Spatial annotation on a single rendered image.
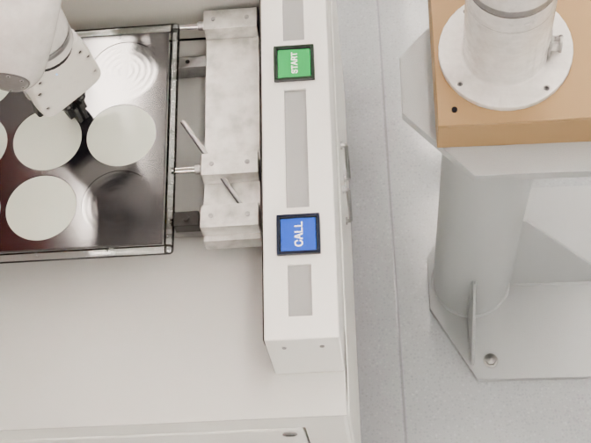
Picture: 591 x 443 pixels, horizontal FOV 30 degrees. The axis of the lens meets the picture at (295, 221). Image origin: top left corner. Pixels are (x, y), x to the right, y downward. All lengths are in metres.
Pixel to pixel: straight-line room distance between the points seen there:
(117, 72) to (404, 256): 1.00
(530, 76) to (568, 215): 0.93
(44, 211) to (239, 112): 0.31
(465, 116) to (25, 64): 0.62
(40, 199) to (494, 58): 0.65
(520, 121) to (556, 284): 0.89
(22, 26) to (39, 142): 0.37
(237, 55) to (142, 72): 0.14
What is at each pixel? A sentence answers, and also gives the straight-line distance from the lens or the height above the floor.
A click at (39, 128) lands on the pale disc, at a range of 1.64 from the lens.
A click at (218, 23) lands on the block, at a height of 0.91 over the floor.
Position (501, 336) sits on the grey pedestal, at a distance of 2.37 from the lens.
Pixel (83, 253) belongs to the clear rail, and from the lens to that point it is 1.52.
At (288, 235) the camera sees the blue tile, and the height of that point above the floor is 0.96.
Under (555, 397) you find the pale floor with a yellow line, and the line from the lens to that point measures 2.36.
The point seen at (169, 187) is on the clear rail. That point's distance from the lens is 1.54.
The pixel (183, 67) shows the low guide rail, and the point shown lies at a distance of 1.70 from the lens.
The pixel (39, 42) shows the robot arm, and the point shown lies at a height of 1.23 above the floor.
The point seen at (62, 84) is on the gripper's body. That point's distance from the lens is 1.52.
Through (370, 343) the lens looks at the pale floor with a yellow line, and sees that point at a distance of 2.37.
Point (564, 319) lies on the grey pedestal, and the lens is 2.40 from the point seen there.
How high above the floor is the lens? 2.24
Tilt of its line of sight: 64 degrees down
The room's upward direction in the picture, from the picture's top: 12 degrees counter-clockwise
